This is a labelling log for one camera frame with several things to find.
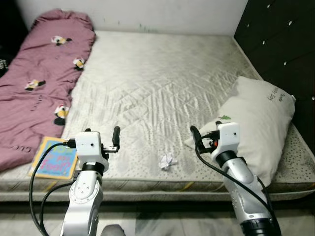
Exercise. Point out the white paper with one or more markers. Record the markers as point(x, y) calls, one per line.
point(167, 161)

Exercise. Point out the white pillow with tree print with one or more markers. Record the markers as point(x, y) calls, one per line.
point(256, 123)

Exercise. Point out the patterned white mattress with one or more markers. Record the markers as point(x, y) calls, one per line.
point(147, 88)

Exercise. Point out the thin patterned base mattress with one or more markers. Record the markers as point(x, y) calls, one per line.
point(147, 194)

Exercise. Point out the purple penguin print blanket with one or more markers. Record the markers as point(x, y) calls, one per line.
point(34, 98)

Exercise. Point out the grey left robot leg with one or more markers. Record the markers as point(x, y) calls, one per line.
point(112, 231)

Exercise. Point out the black patterned bag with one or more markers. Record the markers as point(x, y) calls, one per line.
point(3, 66)

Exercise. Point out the black tufted headboard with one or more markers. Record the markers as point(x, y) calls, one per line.
point(280, 39)

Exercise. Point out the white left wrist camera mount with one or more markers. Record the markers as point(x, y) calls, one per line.
point(88, 145)

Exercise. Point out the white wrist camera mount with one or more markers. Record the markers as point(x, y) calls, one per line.
point(88, 145)
point(229, 135)

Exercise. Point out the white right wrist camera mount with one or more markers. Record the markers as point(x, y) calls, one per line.
point(229, 135)

